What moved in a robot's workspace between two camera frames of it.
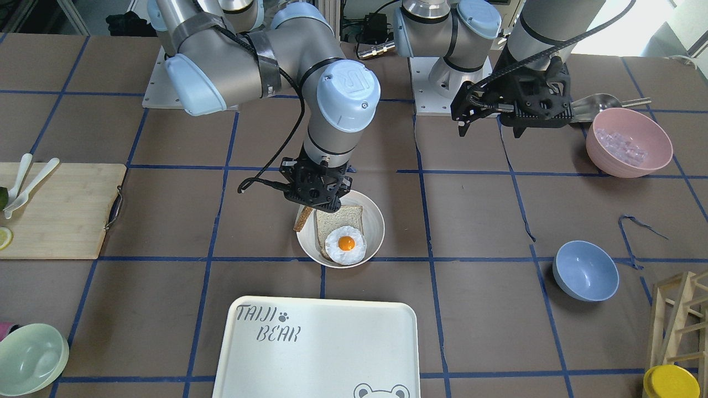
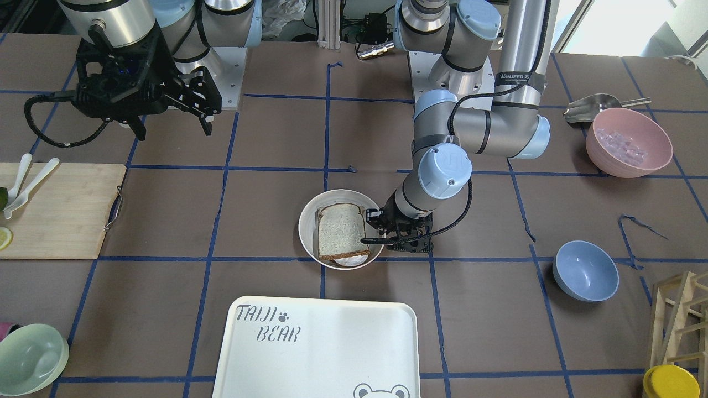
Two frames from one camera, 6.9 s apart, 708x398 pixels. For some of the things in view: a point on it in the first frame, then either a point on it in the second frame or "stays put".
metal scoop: x=586 y=109 stays put
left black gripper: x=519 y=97 → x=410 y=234
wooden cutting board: x=66 y=216 stays put
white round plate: x=348 y=238 stays put
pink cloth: x=4 y=326 stays put
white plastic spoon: x=12 y=195 stays put
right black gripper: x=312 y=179 → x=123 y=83
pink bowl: x=623 y=143 stays put
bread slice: x=303 y=213 → x=341 y=228
